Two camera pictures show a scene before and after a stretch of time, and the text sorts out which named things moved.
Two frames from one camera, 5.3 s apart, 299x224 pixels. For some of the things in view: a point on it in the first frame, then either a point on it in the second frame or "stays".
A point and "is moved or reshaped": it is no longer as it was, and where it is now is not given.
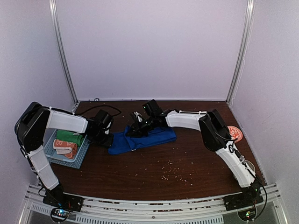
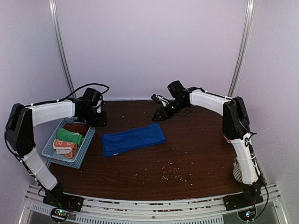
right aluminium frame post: (243, 50) stays
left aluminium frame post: (53, 10) stays
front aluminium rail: (209, 211) stays
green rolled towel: (70, 136) stays
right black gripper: (136, 127) -> (163, 113)
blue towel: (122, 143) is moved or reshaped
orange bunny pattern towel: (68, 149) stays
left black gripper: (108, 143) -> (102, 122)
